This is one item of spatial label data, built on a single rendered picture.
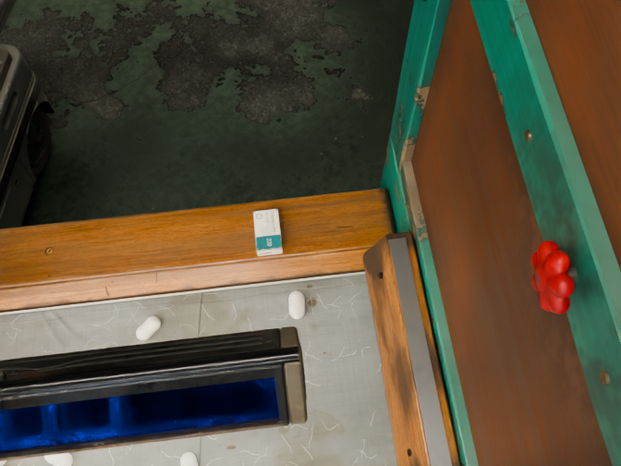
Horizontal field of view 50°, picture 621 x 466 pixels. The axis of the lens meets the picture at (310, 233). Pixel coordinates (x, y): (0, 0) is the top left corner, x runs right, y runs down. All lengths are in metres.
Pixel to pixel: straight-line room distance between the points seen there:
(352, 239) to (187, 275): 0.23
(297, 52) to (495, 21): 1.64
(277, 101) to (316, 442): 1.32
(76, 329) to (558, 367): 0.65
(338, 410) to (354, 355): 0.07
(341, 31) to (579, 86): 1.79
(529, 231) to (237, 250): 0.51
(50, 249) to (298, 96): 1.19
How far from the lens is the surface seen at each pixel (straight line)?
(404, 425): 0.80
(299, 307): 0.90
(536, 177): 0.46
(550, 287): 0.41
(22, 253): 1.00
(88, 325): 0.96
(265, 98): 2.02
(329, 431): 0.88
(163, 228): 0.96
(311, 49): 2.14
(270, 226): 0.92
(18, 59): 1.81
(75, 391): 0.54
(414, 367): 0.78
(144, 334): 0.91
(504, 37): 0.50
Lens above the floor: 1.61
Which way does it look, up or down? 64 degrees down
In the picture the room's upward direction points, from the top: straight up
